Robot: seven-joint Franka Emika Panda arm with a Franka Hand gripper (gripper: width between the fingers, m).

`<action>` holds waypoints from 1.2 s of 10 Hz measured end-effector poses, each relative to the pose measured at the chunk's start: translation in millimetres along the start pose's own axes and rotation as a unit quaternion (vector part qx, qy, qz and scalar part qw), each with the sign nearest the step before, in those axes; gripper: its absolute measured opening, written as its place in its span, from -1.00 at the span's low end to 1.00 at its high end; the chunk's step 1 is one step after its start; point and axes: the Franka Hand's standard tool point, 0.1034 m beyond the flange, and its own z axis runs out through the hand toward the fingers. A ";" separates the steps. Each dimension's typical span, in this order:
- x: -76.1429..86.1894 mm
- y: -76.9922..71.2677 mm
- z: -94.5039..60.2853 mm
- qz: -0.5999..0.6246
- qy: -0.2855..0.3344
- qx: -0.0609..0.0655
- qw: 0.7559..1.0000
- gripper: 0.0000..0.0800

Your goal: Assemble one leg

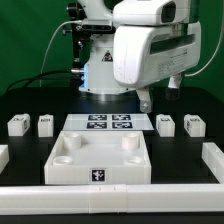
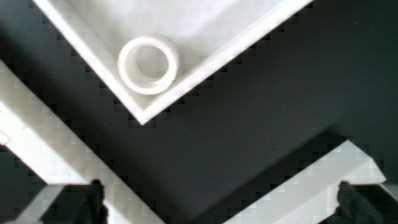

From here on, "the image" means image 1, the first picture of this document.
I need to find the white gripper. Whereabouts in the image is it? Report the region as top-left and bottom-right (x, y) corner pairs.
(113, 22), (201, 113)

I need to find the white square table top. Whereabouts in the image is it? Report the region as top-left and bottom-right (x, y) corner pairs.
(44, 131), (151, 185)

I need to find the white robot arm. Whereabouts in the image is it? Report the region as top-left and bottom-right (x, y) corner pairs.
(67, 0), (201, 113)

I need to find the white right fence piece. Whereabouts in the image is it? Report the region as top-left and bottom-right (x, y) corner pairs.
(201, 142), (224, 184)

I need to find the white fence piece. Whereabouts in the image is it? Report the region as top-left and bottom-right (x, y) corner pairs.
(201, 142), (224, 184)
(0, 145), (9, 174)

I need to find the white left fence piece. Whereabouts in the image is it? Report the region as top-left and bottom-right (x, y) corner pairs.
(0, 145), (9, 174)

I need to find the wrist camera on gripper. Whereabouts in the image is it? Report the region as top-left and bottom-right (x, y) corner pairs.
(113, 0), (184, 26)

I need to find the white marker base plate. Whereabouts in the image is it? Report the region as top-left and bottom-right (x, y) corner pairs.
(63, 114), (154, 131)

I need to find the grey camera on mount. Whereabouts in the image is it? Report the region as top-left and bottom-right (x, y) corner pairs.
(76, 19), (116, 34)

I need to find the white cable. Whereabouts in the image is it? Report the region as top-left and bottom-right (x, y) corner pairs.
(39, 19), (83, 88)

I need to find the white front fence rail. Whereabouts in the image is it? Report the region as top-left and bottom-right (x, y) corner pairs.
(0, 184), (224, 215)

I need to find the black cable bundle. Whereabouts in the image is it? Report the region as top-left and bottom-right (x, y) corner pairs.
(5, 68), (84, 94)

